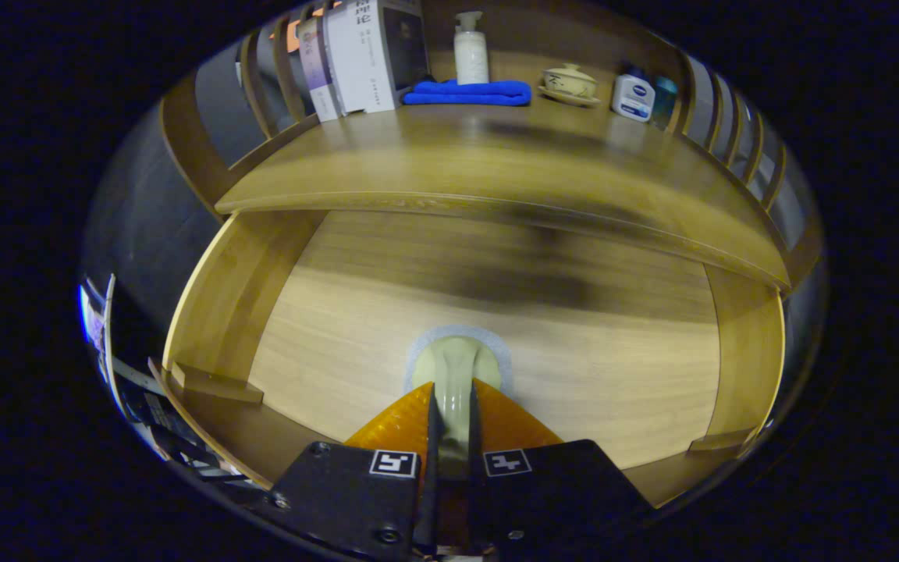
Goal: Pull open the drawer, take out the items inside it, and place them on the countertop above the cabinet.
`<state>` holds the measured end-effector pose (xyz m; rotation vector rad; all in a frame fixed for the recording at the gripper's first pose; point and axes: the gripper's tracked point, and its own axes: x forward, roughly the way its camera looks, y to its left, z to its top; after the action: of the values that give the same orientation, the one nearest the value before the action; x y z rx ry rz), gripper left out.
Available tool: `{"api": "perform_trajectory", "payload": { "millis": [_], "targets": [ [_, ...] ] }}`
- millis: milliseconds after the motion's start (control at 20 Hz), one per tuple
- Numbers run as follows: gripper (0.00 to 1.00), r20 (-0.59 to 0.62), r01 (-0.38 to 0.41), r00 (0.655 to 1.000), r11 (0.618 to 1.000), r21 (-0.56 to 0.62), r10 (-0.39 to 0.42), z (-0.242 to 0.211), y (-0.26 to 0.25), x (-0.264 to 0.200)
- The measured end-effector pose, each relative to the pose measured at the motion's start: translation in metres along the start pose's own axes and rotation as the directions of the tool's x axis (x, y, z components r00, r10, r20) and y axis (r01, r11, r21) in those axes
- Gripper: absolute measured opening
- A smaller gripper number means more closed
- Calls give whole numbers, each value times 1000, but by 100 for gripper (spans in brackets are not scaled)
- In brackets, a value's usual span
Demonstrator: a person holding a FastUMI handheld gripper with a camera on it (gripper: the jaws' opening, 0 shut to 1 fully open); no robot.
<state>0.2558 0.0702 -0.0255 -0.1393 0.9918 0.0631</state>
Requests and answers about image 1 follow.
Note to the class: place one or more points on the wooden cabinet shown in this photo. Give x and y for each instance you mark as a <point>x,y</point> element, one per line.
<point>188,148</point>

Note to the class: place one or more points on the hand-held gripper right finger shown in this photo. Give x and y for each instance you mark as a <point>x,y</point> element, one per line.
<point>476,437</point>

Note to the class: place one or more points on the white pump bottle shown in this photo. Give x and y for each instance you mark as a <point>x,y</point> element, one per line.
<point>470,55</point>

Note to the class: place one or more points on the wooden countertop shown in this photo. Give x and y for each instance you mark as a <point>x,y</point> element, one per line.
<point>457,156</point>

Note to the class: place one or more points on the blue folded cloth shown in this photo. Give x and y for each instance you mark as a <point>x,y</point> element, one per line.
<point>469,92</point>

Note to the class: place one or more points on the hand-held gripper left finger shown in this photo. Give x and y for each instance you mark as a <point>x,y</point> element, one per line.
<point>429,484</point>

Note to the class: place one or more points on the thick white portrait book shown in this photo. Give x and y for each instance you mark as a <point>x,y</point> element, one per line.
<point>367,55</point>

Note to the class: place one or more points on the teal slim bottle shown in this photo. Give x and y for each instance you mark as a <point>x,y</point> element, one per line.
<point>663,97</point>

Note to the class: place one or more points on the wooden drawer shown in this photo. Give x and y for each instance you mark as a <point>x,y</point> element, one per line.
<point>574,367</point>

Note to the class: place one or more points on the beige lidded tea cup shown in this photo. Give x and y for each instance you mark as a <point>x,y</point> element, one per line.
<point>570,82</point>

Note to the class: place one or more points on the thin pale purple book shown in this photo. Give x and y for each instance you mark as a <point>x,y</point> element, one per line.
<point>317,70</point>

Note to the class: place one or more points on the white blue lotion bottle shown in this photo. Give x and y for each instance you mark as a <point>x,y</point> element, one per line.
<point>634,97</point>

